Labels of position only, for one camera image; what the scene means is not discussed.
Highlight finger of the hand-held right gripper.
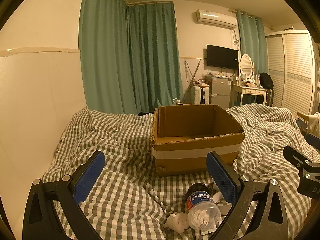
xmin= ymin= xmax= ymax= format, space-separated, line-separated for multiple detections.
xmin=307 ymin=133 xmax=320 ymax=146
xmin=283 ymin=145 xmax=313 ymax=167

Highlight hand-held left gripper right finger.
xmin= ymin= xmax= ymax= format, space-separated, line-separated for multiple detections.
xmin=206 ymin=151 xmax=297 ymax=240

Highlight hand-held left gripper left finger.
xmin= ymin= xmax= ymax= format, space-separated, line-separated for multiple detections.
xmin=22 ymin=151 xmax=105 ymax=240

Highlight white small bottle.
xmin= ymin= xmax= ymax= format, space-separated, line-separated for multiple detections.
xmin=212 ymin=190 xmax=225 ymax=204

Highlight white small jar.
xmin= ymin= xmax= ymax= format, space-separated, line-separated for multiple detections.
xmin=219 ymin=204 xmax=235 ymax=217

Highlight clear plastic bottle blue label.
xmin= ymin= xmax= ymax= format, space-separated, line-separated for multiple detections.
xmin=185 ymin=183 xmax=222 ymax=230

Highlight brown cardboard box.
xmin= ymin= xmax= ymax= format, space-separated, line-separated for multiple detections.
xmin=151 ymin=104 xmax=245 ymax=177

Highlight white plush toy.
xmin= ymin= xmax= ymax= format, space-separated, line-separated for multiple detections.
xmin=163 ymin=212 xmax=190 ymax=230

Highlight white cloth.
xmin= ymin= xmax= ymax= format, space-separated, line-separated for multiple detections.
xmin=307 ymin=112 xmax=320 ymax=133

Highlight wooden chair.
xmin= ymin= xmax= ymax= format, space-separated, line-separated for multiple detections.
xmin=297 ymin=112 xmax=310 ymax=136

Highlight grey checked blanket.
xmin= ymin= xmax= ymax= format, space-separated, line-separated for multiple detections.
xmin=41 ymin=103 xmax=315 ymax=240

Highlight dark suitcase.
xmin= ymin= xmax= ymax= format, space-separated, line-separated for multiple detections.
xmin=265 ymin=89 xmax=275 ymax=107

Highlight white louvered wardrobe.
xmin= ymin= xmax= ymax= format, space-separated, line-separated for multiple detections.
xmin=265 ymin=30 xmax=317 ymax=117

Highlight black backpack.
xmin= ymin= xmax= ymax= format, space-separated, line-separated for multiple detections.
xmin=259 ymin=72 xmax=274 ymax=90

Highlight white dressing table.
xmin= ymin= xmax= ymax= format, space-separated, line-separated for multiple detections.
xmin=229 ymin=82 xmax=268 ymax=108

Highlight white suitcase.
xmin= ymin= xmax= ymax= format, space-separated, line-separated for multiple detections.
xmin=191 ymin=84 xmax=210 ymax=105

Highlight silver mini fridge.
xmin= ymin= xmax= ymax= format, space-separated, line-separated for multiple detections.
xmin=205 ymin=75 xmax=232 ymax=108

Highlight oval white vanity mirror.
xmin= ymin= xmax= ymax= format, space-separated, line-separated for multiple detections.
xmin=239 ymin=53 xmax=255 ymax=80

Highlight long broom sticks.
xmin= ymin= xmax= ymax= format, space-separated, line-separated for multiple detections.
xmin=184 ymin=59 xmax=201 ymax=101

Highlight narrow green curtain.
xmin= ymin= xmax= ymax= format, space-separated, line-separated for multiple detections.
xmin=236 ymin=9 xmax=268 ymax=76

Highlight wide green curtain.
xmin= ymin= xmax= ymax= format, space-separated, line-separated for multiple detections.
xmin=79 ymin=0 xmax=129 ymax=114

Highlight black flat television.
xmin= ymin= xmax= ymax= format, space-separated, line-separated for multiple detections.
xmin=206 ymin=44 xmax=239 ymax=70

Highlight white air conditioner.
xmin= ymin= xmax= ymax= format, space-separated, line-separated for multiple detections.
xmin=192 ymin=9 xmax=237 ymax=29

